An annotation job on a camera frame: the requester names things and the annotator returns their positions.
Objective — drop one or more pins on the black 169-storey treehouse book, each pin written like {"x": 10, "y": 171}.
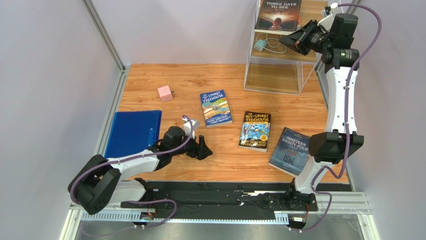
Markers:
{"x": 255, "y": 131}

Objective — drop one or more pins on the three days to see book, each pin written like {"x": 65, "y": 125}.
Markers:
{"x": 281, "y": 17}

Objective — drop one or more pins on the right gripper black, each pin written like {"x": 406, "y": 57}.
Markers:
{"x": 307, "y": 38}

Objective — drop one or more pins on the nineteen eighty-four book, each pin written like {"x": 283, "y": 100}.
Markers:
{"x": 291, "y": 153}

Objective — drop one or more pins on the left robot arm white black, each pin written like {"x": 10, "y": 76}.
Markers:
{"x": 103, "y": 181}

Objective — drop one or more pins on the white wire wooden shelf rack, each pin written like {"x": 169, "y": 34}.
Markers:
{"x": 282, "y": 73}

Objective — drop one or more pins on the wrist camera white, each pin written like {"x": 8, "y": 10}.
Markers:
{"x": 330, "y": 10}
{"x": 190, "y": 127}

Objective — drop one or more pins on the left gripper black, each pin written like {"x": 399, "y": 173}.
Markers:
{"x": 199, "y": 151}

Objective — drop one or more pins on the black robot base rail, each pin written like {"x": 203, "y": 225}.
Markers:
{"x": 225, "y": 201}

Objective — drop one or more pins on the blue file folder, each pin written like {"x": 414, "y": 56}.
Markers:
{"x": 132, "y": 132}

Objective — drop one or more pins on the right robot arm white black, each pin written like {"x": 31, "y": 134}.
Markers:
{"x": 340, "y": 138}

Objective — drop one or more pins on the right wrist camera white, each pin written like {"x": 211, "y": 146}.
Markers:
{"x": 330, "y": 10}

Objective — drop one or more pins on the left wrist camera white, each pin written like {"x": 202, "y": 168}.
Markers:
{"x": 190, "y": 127}

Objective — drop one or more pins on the light blue charger with cable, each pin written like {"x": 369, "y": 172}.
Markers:
{"x": 262, "y": 43}

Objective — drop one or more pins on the blue 91-storey treehouse book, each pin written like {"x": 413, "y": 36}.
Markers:
{"x": 216, "y": 109}

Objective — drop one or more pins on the pink cube power adapter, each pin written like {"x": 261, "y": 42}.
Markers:
{"x": 165, "y": 94}

